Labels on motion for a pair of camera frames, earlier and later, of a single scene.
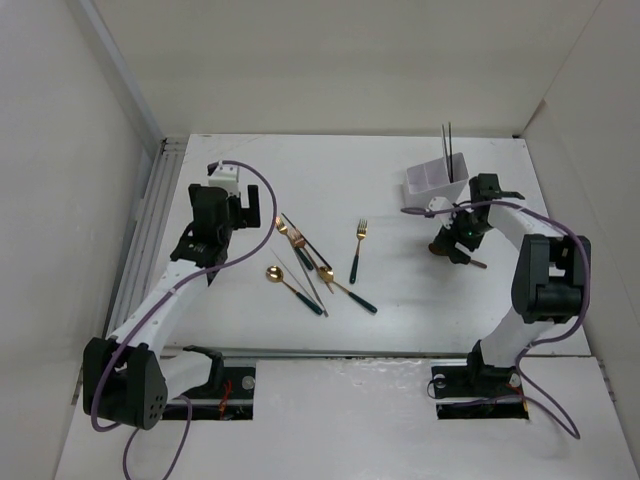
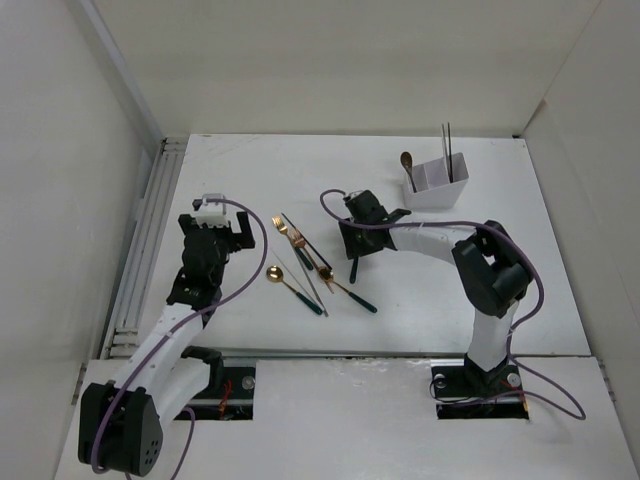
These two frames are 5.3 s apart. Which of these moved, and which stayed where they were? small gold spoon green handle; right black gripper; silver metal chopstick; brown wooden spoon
Moved: brown wooden spoon; right black gripper
Stayed: silver metal chopstick; small gold spoon green handle
